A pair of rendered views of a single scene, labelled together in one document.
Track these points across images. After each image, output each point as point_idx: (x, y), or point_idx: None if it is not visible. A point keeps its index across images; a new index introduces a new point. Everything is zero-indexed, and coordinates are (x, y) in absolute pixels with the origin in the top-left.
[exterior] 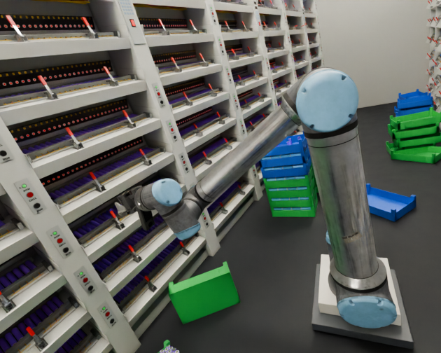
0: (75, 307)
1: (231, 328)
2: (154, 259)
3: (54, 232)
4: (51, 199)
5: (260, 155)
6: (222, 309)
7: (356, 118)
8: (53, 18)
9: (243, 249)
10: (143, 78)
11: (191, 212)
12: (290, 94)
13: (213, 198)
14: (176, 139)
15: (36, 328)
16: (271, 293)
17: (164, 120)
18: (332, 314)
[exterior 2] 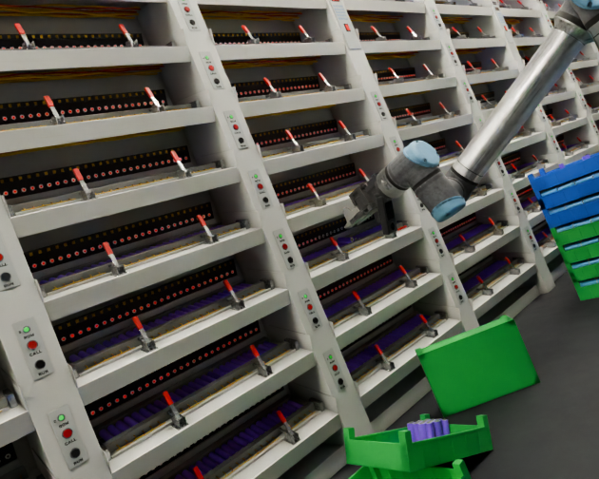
0: (296, 347)
1: (530, 404)
2: (381, 341)
3: (280, 235)
4: None
5: (537, 93)
6: (509, 393)
7: None
8: (266, 35)
9: (532, 339)
10: (359, 86)
11: (452, 183)
12: (563, 8)
13: (478, 176)
14: None
15: (256, 358)
16: (597, 364)
17: (387, 137)
18: None
